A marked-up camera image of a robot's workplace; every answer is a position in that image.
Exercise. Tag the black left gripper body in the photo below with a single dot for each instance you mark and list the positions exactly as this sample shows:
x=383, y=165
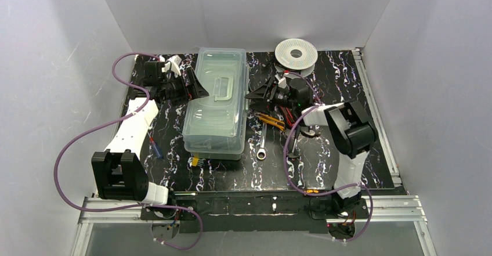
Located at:
x=188, y=87

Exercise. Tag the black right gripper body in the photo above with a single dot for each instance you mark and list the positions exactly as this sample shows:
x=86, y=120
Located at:
x=271, y=94

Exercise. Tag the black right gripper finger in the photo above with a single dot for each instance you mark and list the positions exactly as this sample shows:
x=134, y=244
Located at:
x=271, y=82
x=262, y=93

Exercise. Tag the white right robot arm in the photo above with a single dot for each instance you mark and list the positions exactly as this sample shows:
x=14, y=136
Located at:
x=351, y=128

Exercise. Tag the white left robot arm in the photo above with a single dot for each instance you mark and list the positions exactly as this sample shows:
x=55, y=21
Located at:
x=118, y=172

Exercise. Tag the red black utility knife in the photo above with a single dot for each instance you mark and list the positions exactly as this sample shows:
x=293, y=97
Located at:
x=289, y=118

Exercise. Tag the white filament spool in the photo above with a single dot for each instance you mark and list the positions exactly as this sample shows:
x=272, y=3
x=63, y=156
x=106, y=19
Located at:
x=296, y=55

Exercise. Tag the orange utility knife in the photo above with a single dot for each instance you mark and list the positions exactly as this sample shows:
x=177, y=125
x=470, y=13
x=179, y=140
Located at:
x=269, y=120

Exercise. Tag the silver combination wrench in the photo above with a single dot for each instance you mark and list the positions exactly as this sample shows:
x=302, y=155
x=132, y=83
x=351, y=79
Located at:
x=261, y=153

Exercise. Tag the black marbled table mat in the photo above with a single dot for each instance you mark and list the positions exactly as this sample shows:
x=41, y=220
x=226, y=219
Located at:
x=335, y=78

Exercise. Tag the small yellow bit holder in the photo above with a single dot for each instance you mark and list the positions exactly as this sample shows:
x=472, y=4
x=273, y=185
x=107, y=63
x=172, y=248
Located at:
x=196, y=162

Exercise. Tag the yellow black screwdriver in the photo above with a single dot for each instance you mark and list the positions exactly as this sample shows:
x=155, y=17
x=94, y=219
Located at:
x=311, y=192

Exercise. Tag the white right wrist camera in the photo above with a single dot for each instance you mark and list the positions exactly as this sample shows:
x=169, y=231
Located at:
x=281, y=81

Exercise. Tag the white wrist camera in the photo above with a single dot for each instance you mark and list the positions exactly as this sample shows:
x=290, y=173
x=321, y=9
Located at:
x=172, y=65
x=281, y=81

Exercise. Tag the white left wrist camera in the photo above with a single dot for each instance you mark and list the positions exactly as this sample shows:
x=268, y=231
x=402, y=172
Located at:
x=172, y=65

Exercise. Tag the green handled screwdriver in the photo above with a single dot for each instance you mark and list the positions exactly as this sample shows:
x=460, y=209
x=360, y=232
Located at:
x=293, y=151

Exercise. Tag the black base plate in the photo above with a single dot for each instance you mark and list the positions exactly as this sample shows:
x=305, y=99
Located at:
x=268, y=211

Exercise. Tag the aluminium frame rail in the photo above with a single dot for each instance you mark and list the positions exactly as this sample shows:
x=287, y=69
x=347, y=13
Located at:
x=398, y=227

